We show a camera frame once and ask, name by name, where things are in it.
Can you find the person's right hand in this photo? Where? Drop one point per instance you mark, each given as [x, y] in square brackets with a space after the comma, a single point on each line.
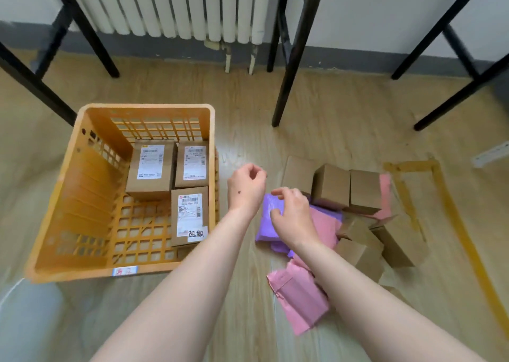
[296, 220]

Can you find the person's left hand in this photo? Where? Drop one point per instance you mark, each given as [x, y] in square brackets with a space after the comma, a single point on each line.
[245, 189]

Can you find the person's left fingers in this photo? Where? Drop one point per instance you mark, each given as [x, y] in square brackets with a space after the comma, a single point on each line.
[254, 168]

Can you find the person's right thumb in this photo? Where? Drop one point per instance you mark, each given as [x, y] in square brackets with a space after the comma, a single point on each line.
[276, 214]

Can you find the large purple mailer bag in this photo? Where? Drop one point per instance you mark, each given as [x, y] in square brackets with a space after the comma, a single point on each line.
[265, 224]

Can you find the person's right forearm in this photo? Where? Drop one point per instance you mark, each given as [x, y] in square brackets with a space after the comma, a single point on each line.
[370, 310]

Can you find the person's left forearm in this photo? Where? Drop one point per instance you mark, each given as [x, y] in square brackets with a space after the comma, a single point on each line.
[187, 286]

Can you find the small purple mailer bag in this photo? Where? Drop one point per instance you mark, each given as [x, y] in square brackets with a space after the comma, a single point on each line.
[280, 247]

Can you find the flat pink mailer bag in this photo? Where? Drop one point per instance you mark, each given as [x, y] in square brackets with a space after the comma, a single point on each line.
[327, 226]

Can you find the small labelled cardboard box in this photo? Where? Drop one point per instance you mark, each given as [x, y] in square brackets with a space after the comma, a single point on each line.
[193, 165]

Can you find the pile of plain cardboard boxes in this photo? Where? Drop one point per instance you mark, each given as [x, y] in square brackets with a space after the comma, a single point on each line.
[332, 185]

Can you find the cardboard box with handwritten sticker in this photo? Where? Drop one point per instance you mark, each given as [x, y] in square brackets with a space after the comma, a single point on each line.
[190, 214]

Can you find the crumpled pink mailer bag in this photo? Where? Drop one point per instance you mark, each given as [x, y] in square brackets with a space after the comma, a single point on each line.
[298, 298]

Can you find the large labelled cardboard box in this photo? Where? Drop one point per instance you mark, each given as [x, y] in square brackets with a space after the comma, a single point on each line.
[149, 169]

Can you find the white radiator pipes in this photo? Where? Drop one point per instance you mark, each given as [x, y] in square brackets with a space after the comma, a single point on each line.
[228, 55]

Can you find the orange plastic crate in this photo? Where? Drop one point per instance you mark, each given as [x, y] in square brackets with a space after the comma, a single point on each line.
[79, 198]

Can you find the white ribbed radiator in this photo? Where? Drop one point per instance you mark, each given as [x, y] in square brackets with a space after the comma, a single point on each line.
[175, 4]

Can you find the white power strip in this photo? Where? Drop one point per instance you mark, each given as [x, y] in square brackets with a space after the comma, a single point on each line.
[491, 155]

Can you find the black metal table frame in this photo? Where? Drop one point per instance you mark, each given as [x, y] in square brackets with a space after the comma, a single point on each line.
[296, 43]
[457, 20]
[89, 35]

